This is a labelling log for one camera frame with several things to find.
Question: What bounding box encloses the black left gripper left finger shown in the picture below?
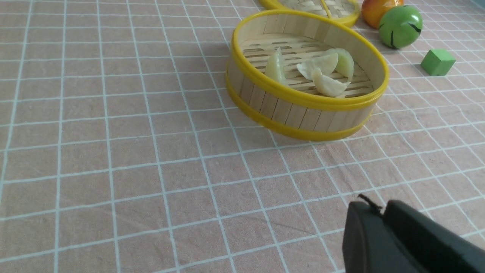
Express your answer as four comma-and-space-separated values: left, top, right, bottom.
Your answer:
342, 194, 421, 273

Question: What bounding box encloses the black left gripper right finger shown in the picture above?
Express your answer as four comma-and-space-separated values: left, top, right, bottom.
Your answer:
383, 200, 484, 273

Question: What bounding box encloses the white dumpling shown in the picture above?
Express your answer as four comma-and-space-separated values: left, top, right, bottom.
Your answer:
311, 68, 350, 98
265, 47, 289, 86

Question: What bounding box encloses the greenish dumpling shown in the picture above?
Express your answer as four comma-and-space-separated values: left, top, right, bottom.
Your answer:
325, 48, 354, 82

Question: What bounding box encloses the pale dumpling bottom edge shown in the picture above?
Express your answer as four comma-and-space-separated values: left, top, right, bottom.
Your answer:
296, 53, 338, 80

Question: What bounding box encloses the yellow-rimmed bamboo steamer tray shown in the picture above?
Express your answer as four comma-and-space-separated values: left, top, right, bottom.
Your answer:
225, 9, 390, 141

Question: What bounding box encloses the yellow-rimmed woven steamer lid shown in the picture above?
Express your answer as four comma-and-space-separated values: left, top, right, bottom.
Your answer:
259, 0, 360, 28

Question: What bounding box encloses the green foam cube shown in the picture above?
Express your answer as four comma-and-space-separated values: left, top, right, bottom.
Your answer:
420, 49, 456, 76

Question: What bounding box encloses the green round toy fruit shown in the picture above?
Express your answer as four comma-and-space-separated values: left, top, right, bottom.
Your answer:
378, 5, 423, 50

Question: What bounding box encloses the orange yellow toy pear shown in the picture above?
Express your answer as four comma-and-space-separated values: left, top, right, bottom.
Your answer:
361, 0, 405, 29

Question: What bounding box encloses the pink checkered tablecloth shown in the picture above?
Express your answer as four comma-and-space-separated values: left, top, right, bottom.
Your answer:
0, 0, 484, 273

